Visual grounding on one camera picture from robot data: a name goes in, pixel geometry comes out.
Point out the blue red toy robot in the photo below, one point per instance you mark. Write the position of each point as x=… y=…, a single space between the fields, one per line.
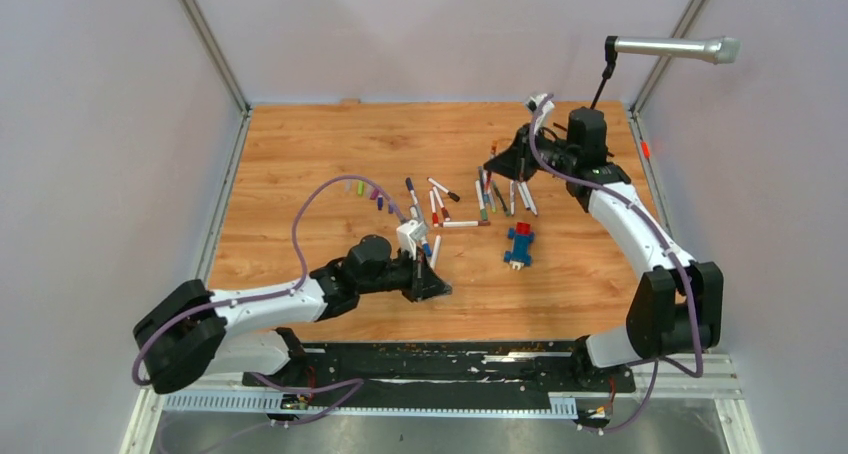
x=522 y=238

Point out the grey slotted cable duct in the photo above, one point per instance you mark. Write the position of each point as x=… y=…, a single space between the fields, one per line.
x=560 y=407

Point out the black microphone tripod stand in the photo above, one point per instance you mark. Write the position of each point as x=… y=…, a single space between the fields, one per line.
x=599 y=86

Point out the clear cap grey pen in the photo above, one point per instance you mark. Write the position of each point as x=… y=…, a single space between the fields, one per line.
x=482 y=182

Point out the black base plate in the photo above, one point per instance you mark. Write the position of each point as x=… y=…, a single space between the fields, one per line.
x=474 y=374

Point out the silver microphone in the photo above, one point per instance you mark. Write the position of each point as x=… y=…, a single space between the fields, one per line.
x=719 y=50

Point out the brown cap marker horizontal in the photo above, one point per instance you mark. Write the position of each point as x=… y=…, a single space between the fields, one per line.
x=463 y=224

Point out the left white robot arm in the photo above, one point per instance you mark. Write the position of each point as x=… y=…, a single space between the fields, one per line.
x=189 y=334

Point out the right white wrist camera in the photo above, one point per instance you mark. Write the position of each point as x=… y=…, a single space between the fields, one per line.
x=541 y=106

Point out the dark red cap marker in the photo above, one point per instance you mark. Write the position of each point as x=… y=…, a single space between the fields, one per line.
x=443 y=210

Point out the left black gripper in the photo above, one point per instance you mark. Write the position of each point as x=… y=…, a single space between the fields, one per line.
x=424 y=282

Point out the purple tip white marker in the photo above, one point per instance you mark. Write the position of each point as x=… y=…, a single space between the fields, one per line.
x=530 y=203

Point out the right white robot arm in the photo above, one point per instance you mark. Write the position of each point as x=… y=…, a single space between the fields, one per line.
x=677 y=307

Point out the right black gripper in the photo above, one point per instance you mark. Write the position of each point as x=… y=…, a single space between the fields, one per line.
x=516 y=162

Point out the dark green cap pen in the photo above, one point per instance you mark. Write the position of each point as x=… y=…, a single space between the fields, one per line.
x=500 y=199

